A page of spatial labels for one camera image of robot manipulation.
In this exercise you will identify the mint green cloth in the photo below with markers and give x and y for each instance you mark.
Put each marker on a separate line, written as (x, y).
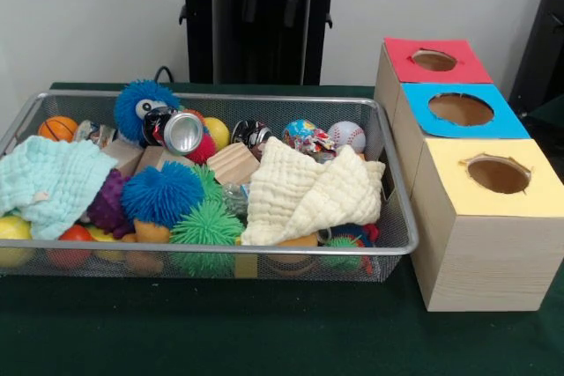
(48, 178)

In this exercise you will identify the wooden box with three holes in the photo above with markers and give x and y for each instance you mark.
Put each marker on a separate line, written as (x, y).
(484, 261)

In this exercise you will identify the blue spiky ball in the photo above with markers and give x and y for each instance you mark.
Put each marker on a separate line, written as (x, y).
(161, 195)

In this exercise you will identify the green cloth covered side table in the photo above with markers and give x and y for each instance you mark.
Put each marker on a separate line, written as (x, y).
(546, 120)

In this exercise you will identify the globe print ball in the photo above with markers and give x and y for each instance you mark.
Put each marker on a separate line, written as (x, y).
(297, 131)

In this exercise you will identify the orange basketball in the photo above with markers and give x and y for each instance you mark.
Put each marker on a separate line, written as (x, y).
(57, 128)

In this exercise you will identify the blue fuzzy ball with eyes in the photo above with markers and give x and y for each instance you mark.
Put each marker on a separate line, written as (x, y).
(132, 103)

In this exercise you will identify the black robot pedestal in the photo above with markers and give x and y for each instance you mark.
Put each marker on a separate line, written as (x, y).
(229, 41)

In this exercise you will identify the purple spiky ball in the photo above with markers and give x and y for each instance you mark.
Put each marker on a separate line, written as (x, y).
(110, 208)

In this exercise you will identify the green spiky ball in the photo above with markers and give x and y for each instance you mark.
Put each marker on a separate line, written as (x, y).
(205, 226)

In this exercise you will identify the silver mesh bin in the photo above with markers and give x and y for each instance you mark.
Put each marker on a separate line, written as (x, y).
(282, 272)

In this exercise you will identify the dark green table cloth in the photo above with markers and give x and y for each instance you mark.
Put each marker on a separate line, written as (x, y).
(220, 332)

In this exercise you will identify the crushed soda can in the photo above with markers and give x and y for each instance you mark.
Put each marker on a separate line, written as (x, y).
(183, 131)

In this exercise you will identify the white baseball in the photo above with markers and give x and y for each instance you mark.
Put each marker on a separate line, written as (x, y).
(348, 136)

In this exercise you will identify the cream cloth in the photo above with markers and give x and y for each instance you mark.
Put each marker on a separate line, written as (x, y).
(308, 195)

